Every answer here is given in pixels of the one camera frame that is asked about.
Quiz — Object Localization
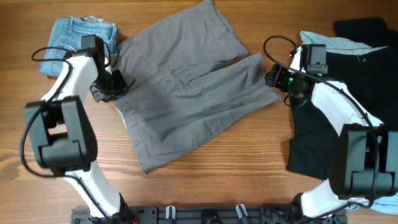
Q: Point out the grey cotton shorts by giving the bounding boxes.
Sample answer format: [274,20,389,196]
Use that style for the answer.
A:
[114,1,281,172]

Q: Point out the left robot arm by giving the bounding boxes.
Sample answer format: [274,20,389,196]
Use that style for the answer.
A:
[20,34,138,223]

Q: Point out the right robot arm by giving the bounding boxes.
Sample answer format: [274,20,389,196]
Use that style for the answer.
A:
[266,44,397,222]

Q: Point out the folded blue denim jeans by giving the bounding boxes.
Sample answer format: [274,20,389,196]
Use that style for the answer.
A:
[44,16,119,66]

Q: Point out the black garment under pile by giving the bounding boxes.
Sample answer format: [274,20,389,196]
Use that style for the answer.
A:
[287,47,397,180]

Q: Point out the black garment at corner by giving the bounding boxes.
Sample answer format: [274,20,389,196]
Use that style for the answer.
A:
[333,17,397,47]

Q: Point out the light blue garment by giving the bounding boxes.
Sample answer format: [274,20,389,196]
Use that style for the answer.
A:
[300,30,397,215]

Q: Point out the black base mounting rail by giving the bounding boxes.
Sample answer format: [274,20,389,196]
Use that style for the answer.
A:
[70,203,348,224]

